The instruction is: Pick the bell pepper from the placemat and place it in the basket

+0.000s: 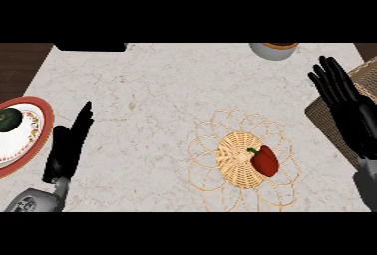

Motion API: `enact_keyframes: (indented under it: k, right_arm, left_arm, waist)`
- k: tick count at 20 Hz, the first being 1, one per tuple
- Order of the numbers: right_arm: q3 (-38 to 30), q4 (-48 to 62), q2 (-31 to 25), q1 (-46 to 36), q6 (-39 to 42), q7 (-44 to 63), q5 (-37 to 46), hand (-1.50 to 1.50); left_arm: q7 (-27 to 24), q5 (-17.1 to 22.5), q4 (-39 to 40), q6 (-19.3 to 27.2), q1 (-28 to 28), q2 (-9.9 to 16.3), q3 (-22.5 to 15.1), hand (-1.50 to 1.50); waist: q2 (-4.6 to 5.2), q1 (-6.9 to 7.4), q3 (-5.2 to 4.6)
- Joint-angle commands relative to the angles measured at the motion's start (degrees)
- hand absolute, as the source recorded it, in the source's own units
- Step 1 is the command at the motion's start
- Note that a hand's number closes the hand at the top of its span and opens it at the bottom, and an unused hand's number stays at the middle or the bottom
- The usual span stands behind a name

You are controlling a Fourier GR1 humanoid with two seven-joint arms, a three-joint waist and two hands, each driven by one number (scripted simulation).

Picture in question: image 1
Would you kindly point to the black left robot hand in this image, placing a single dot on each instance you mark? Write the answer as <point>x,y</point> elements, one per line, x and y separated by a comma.
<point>67,149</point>

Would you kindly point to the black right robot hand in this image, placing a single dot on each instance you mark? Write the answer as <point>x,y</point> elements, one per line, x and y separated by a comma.
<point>351,106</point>

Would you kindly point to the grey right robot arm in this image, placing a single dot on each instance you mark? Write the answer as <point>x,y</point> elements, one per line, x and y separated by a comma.
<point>366,184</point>

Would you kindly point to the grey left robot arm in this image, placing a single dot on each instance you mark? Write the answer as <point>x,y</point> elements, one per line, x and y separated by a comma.
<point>42,197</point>

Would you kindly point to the brown wicker basket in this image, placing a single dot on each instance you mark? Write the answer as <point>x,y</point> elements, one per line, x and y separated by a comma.
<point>344,109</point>

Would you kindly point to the red bell pepper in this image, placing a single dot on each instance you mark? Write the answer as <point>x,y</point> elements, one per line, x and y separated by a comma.
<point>266,161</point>

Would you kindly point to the woven wicker placemat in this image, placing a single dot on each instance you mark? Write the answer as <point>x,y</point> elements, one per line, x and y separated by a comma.
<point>240,162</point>

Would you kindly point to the red-rimmed floral plate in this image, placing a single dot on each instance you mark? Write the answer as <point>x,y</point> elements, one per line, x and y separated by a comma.
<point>23,132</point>

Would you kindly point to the dark green round vegetable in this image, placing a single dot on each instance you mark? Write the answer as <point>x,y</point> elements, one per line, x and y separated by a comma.
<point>10,120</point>

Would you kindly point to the grey pot with orange rim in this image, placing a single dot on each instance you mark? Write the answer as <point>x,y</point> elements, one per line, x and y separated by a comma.
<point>274,50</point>

